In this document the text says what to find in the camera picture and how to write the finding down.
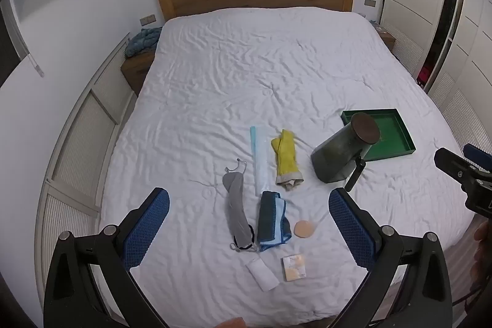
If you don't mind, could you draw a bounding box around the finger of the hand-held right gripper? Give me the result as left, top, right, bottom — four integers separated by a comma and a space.
434, 147, 492, 215
463, 144, 492, 173

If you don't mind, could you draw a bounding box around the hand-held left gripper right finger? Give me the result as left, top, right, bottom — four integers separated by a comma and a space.
328, 188, 454, 328

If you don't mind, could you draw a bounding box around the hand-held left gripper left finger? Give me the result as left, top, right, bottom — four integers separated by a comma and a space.
43, 188, 170, 328

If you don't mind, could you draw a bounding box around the beige powder puff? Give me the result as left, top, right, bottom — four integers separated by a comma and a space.
294, 220, 316, 237

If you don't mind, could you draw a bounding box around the green tray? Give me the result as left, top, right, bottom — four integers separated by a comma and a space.
341, 108, 417, 163

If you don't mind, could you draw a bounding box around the small beige puff packet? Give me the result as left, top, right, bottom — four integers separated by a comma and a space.
282, 254, 307, 282

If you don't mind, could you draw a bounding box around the blue teal towel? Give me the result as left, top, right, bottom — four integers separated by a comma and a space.
257, 191, 292, 252

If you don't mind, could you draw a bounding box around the grey fleece cloth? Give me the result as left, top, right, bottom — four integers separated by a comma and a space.
222, 158, 257, 252

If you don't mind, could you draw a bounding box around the yellow mitt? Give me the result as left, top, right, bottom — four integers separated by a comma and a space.
271, 129, 304, 192

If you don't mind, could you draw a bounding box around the white cloth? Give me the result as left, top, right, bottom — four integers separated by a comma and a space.
246, 258, 278, 292

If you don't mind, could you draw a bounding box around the blue face mask packet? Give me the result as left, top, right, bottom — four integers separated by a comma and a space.
250, 125, 270, 198

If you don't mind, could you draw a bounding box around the person's right hand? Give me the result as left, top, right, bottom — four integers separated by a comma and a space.
473, 218, 492, 275

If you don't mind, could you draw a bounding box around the wooden nightstand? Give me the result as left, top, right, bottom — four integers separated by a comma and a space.
375, 22, 396, 52
120, 44, 156, 96

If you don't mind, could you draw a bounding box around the blue knitted cloth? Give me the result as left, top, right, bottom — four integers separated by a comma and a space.
125, 27, 163, 57

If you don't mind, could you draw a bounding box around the white bed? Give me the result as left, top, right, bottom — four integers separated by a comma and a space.
99, 7, 475, 328

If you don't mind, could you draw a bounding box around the white louvered wall cabinet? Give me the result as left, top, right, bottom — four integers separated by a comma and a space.
34, 32, 135, 298

